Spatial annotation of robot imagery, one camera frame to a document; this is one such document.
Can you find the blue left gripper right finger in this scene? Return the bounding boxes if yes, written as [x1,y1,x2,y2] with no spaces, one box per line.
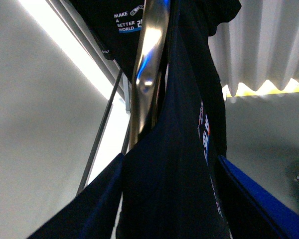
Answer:
[218,156,299,239]

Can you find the black printed t-shirt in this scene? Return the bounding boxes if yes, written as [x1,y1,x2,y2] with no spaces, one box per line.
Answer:
[71,0,145,80]
[116,0,241,239]

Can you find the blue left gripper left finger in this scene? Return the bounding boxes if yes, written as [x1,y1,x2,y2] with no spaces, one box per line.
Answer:
[29,153,124,239]

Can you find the white pleated curtain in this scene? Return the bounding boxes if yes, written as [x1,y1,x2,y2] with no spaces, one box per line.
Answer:
[208,0,299,97]

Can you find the grey drying rack frame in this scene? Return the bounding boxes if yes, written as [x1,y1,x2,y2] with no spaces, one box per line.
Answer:
[76,68,131,196]

